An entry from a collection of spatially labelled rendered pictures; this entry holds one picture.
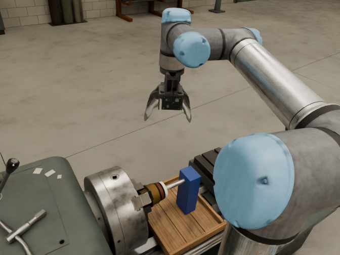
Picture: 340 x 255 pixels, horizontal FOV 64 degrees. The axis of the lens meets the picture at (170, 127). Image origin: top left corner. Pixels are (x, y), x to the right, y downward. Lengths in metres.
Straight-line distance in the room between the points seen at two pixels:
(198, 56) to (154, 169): 2.24
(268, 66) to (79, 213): 0.66
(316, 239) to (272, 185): 2.36
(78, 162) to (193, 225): 1.86
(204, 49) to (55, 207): 0.63
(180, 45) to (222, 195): 0.35
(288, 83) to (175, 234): 0.90
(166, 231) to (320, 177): 0.98
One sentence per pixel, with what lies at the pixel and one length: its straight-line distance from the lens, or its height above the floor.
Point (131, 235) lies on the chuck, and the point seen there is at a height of 1.12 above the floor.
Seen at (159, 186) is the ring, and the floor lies 1.12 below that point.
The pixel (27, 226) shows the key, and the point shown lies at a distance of 0.88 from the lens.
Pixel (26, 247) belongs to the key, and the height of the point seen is 1.27.
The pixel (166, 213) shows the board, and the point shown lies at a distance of 1.33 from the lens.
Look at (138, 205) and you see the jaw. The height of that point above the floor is 1.19.
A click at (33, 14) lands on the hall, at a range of 7.57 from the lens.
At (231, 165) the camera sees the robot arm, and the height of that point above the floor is 1.71.
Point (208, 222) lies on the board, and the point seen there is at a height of 0.89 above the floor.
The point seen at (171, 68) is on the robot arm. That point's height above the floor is 1.65.
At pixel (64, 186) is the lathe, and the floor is 1.25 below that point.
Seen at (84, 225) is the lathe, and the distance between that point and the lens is 0.86.
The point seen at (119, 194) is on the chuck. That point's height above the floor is 1.23.
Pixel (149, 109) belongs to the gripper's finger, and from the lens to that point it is 0.87.
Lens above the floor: 1.95
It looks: 35 degrees down
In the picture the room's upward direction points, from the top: 5 degrees clockwise
